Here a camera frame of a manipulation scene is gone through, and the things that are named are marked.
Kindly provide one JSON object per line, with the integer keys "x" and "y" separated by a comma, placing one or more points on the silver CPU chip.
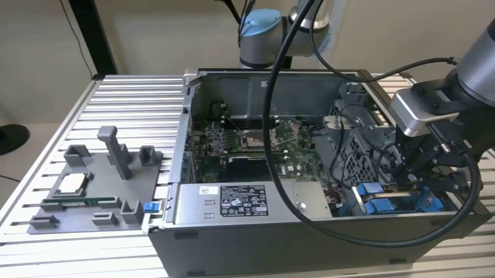
{"x": 71, "y": 185}

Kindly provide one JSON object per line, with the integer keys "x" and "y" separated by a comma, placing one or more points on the black upright post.
{"x": 97, "y": 43}

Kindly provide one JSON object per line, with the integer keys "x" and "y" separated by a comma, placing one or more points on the CPU socket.
{"x": 256, "y": 140}

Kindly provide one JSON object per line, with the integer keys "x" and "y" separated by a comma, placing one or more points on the black round stand base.
{"x": 14, "y": 139}

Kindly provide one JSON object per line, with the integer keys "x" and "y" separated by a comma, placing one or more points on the blue case latch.
{"x": 151, "y": 207}

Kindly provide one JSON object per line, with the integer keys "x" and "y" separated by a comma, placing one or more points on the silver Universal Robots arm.
{"x": 264, "y": 43}

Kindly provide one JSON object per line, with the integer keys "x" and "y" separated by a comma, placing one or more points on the black open PC case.
{"x": 290, "y": 246}

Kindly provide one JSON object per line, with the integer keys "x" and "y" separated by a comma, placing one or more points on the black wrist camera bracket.
{"x": 461, "y": 182}

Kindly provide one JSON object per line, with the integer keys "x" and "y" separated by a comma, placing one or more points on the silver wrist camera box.
{"x": 414, "y": 116}

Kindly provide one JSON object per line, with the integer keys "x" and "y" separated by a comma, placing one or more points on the green RAM stick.
{"x": 93, "y": 200}

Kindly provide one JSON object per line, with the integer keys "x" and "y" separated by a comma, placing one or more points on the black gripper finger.
{"x": 422, "y": 173}
{"x": 401, "y": 165}

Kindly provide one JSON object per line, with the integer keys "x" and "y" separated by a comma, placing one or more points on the grey metal disk bay cage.
{"x": 349, "y": 168}

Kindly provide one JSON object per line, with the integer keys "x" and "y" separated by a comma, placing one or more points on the black graphics card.
{"x": 250, "y": 169}

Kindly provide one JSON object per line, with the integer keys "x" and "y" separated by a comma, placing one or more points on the silver power supply unit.
{"x": 252, "y": 202}

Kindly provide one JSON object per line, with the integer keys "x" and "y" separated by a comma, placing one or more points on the grey parts rack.
{"x": 97, "y": 173}

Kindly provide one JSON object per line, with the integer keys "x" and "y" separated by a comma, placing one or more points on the green Dell motherboard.
{"x": 302, "y": 156}

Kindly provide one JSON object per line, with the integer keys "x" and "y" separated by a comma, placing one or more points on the shiny silver bracket plate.
{"x": 341, "y": 124}

